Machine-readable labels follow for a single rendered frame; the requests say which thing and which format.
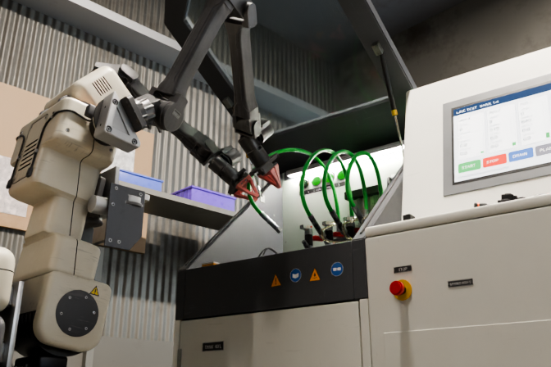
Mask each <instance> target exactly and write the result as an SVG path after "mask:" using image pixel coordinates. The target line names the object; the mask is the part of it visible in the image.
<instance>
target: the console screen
mask: <svg viewBox="0 0 551 367"><path fill-rule="evenodd" d="M548 175H551V73H549V74H546V75H541V76H538V77H535V78H533V79H528V80H524V81H521V82H518V83H515V84H510V85H507V86H504V87H501V88H496V89H493V90H490V91H487V92H484V93H479V94H476V95H473V96H470V97H465V98H462V99H458V100H456V101H452V102H447V103H445V104H443V196H444V197H446V196H450V195H454V194H459V193H466V192H470V191H475V190H479V189H483V188H491V187H495V186H499V185H504V184H511V183H516V182H520V181H524V180H528V179H535V178H539V177H544V176H548Z"/></svg>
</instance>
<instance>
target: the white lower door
mask: <svg viewBox="0 0 551 367"><path fill-rule="evenodd" d="M177 367H363V363H362V332H361V316H360V301H351V302H345V303H337V304H329V305H322V306H309V307H301V308H293V309H286V310H273V311H265V312H257V313H250V314H242V315H229V316H222V317H214V318H207V319H193V320H186V321H181V329H180V349H178V353H177Z"/></svg>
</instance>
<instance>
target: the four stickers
mask: <svg viewBox="0 0 551 367"><path fill-rule="evenodd" d="M337 276H344V262H343V261H338V262H331V263H330V277H337ZM289 277H290V283H296V282H302V273H301V267H300V268H295V269H291V270H289ZM270 280H271V288H274V287H279V286H281V272H279V273H275V274H270ZM315 281H321V267H320V266H317V267H312V268H309V282H315Z"/></svg>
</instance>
